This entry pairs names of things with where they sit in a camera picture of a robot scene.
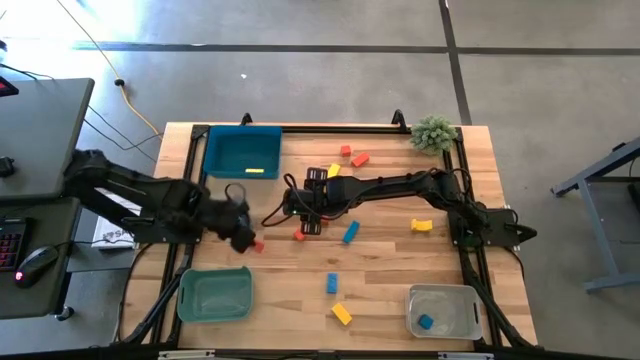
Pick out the teal plastic bin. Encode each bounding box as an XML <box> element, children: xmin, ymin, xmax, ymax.
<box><xmin>176</xmin><ymin>266</ymin><xmax>255</xmax><ymax>324</ymax></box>

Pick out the blue plastic bin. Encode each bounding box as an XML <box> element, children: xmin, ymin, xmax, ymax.
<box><xmin>202</xmin><ymin>124</ymin><xmax>284</xmax><ymax>180</ymax></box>

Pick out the black device with red light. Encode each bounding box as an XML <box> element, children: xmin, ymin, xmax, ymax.
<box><xmin>0</xmin><ymin>75</ymin><xmax>20</xmax><ymax>99</ymax></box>

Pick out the clear grey plastic bin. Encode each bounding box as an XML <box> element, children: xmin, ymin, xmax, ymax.
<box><xmin>404</xmin><ymin>283</ymin><xmax>484</xmax><ymax>341</ymax></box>

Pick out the backlit black keyboard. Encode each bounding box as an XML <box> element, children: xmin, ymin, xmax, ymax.
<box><xmin>0</xmin><ymin>217</ymin><xmax>29</xmax><ymax>274</ymax></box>

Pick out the white bracket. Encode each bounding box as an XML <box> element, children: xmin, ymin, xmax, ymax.
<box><xmin>438</xmin><ymin>351</ymin><xmax>495</xmax><ymax>360</ymax></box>
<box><xmin>158</xmin><ymin>349</ymin><xmax>216</xmax><ymax>360</ymax></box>

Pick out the white printed paper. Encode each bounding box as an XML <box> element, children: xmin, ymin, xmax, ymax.
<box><xmin>91</xmin><ymin>187</ymin><xmax>139</xmax><ymax>250</ymax></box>

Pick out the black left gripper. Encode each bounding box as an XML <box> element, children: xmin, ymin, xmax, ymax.
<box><xmin>197</xmin><ymin>192</ymin><xmax>257</xmax><ymax>254</ymax></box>

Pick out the dark grey desk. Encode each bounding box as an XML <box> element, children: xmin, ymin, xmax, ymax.
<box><xmin>0</xmin><ymin>77</ymin><xmax>96</xmax><ymax>321</ymax></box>

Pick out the black computer mouse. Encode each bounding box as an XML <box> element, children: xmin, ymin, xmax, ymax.
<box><xmin>13</xmin><ymin>245</ymin><xmax>60</xmax><ymax>290</ymax></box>

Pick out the long yellow block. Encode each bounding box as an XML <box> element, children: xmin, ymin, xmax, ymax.
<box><xmin>330</xmin><ymin>302</ymin><xmax>354</xmax><ymax>327</ymax></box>

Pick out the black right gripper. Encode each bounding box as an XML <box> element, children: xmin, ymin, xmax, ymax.
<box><xmin>283</xmin><ymin>166</ymin><xmax>331</xmax><ymax>237</ymax></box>

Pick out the potted green plant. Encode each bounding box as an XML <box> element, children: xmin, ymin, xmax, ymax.
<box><xmin>409</xmin><ymin>115</ymin><xmax>459</xmax><ymax>156</ymax></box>

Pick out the yellow floor cable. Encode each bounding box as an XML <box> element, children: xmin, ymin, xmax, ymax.
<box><xmin>54</xmin><ymin>0</ymin><xmax>162</xmax><ymax>139</ymax></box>

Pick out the grey blue table frame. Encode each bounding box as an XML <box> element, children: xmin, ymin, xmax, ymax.
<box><xmin>551</xmin><ymin>135</ymin><xmax>640</xmax><ymax>295</ymax></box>

